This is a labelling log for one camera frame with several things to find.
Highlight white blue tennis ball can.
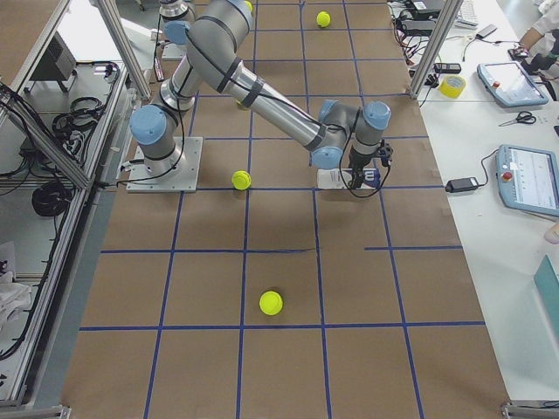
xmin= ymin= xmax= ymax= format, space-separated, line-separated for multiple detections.
xmin=317 ymin=168 xmax=381 ymax=190

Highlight near blue teach pendant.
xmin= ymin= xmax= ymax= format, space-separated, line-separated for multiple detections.
xmin=495 ymin=145 xmax=558 ymax=217

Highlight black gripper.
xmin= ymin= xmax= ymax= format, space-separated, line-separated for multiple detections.
xmin=349 ymin=146 xmax=378 ymax=189

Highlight black power adapter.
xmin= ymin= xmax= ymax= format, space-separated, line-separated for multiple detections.
xmin=445 ymin=176 xmax=480 ymax=193

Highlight yellow tennis ball far right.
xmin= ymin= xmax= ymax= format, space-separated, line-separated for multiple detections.
xmin=315 ymin=10 xmax=331 ymax=28

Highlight black handled scissors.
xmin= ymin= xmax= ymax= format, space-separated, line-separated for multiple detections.
xmin=499 ymin=111 xmax=536 ymax=127

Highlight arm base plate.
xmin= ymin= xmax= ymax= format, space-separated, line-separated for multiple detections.
xmin=126 ymin=136 xmax=204 ymax=193
xmin=151 ymin=29 xmax=186 ymax=61

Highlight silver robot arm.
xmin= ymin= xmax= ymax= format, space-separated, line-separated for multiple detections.
xmin=129 ymin=1 xmax=393 ymax=190
xmin=159 ymin=0 xmax=197 ymax=23

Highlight yellow tennis ball by base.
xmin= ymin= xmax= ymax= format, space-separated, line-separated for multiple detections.
xmin=231 ymin=170 xmax=252 ymax=190

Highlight far blue teach pendant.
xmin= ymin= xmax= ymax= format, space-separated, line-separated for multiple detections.
xmin=477 ymin=61 xmax=549 ymax=107

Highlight yellow tennis ball near front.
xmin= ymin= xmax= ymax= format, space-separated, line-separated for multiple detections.
xmin=259 ymin=290 xmax=284 ymax=316

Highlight blue teach pendant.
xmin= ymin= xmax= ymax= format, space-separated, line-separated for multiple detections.
xmin=477 ymin=61 xmax=549 ymax=107
xmin=495 ymin=145 xmax=558 ymax=217

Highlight yellow tape roll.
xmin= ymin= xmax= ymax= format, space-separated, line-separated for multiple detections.
xmin=439 ymin=75 xmax=466 ymax=99

